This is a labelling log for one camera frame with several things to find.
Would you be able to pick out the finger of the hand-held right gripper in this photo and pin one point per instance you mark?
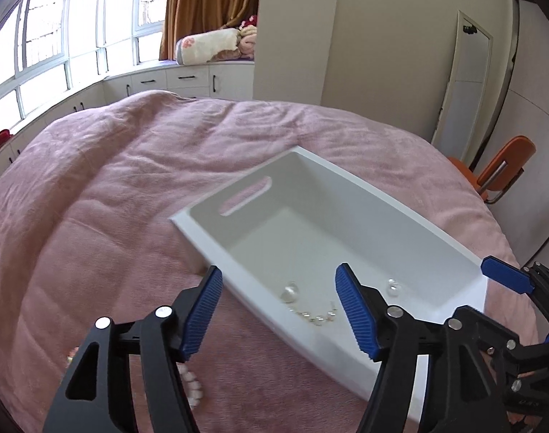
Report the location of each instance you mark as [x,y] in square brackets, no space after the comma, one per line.
[491,324]
[506,273]

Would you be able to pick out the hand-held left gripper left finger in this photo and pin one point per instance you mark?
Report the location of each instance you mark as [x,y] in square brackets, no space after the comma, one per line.
[201,315]

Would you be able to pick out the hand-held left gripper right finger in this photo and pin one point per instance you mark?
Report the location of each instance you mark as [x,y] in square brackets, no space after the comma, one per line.
[358,311]

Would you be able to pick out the small pearl earring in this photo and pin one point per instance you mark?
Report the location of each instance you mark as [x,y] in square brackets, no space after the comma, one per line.
[393,287]

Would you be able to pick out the large pearl earring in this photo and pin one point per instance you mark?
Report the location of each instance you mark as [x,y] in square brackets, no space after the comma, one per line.
[290,293]

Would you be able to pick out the white storage box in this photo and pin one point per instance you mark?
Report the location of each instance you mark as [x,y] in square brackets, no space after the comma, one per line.
[301,243]

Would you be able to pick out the orange chair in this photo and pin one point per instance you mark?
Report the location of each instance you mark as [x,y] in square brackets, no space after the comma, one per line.
[509,158]

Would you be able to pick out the pink blanket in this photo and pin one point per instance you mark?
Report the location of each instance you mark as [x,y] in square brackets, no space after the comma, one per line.
[121,189]

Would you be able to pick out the white wardrobe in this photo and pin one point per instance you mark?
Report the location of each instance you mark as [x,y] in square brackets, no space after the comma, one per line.
[533,121]

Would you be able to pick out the white window seat cabinet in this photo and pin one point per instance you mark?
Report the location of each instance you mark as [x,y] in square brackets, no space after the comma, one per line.
[175,79]

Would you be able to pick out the rolled cream patterned blanket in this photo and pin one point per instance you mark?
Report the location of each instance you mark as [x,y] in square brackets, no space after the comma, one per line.
[207,46]

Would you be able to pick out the pink stuffed toy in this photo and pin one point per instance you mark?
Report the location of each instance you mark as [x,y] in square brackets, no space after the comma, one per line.
[248,40]

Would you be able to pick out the brown curtain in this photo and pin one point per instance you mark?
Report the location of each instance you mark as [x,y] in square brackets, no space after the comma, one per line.
[207,0]

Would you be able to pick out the white framed bay window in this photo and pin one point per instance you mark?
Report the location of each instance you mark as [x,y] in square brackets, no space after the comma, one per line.
[53,31]

